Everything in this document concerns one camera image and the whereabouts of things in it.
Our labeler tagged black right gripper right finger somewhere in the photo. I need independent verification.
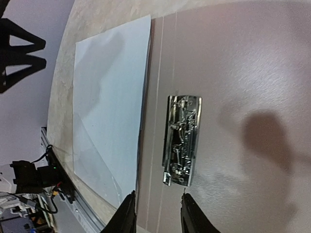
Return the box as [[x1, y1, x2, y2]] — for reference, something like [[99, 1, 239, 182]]
[[180, 193, 220, 233]]

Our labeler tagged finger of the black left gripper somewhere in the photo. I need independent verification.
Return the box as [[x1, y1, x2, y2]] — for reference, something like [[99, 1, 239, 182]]
[[0, 18, 46, 54], [0, 54, 46, 94]]

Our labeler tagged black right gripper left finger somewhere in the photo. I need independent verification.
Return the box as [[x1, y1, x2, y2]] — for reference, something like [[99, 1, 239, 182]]
[[101, 191, 137, 233]]

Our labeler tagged brown paper folder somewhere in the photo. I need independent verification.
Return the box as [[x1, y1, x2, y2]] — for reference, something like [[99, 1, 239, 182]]
[[138, 0, 311, 233]]

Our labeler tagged metal folder clip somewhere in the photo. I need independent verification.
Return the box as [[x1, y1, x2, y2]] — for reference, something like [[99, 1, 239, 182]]
[[162, 95, 202, 186]]

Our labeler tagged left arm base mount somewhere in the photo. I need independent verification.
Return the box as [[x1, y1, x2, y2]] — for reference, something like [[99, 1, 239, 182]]
[[9, 144, 76, 204]]

